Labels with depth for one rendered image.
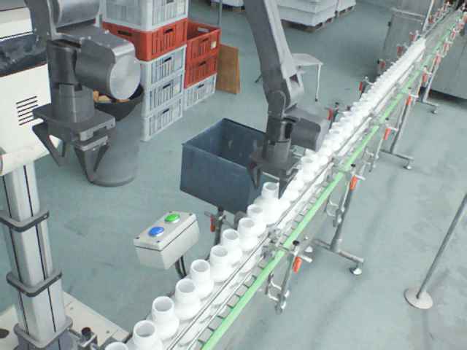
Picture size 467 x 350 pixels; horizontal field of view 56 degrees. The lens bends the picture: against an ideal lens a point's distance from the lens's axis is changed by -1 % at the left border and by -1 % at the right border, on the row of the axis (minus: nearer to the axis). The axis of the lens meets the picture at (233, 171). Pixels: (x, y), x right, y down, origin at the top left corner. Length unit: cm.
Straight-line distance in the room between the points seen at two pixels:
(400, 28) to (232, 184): 425
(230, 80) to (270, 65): 374
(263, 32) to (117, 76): 43
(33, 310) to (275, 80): 107
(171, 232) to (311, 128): 38
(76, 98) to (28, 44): 51
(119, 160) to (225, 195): 141
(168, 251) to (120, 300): 138
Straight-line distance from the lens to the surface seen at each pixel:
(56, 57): 62
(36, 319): 162
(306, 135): 94
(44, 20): 59
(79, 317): 199
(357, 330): 244
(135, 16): 335
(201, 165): 170
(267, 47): 93
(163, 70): 363
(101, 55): 57
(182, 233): 104
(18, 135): 118
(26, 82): 115
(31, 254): 144
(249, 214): 103
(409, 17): 563
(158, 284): 244
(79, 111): 64
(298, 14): 766
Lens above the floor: 178
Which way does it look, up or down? 32 degrees down
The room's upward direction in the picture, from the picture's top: 8 degrees clockwise
